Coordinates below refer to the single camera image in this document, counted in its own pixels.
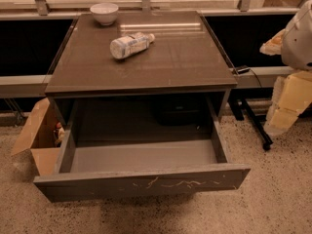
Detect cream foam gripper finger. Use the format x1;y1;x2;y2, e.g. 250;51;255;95
264;71;312;136
259;29;285;56

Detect grey top drawer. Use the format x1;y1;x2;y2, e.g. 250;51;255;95
34;97;250;202

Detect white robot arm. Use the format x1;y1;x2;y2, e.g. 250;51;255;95
260;0;312;136

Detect dark grey drawer cabinet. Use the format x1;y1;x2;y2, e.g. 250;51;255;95
44;10;239;148

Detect small black device on ledge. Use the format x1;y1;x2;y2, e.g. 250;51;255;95
233;65;250;75

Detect black stand leg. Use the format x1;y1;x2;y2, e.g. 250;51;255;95
228;92;273;151

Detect white plastic bottle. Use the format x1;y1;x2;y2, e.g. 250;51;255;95
110;32;155;59

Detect white ceramic bowl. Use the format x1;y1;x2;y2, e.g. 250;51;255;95
90;3;119;25

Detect items inside cardboard box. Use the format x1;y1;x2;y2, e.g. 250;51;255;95
54;123;65;147

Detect open cardboard box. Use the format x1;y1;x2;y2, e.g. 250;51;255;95
12;98;60;176

